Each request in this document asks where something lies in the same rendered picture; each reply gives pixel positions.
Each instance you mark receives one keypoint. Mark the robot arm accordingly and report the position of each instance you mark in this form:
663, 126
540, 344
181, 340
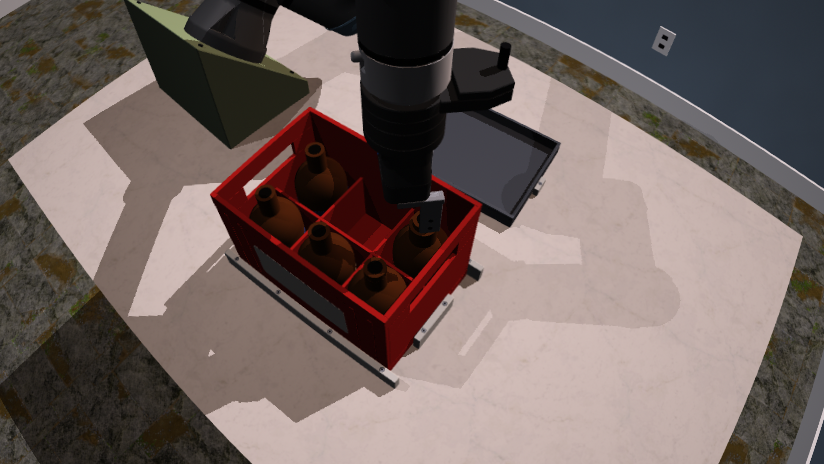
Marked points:
393, 32

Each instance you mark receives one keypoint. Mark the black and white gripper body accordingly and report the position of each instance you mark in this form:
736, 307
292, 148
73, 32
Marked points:
405, 126

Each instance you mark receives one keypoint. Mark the brown bottle with red label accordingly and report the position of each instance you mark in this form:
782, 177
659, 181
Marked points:
412, 250

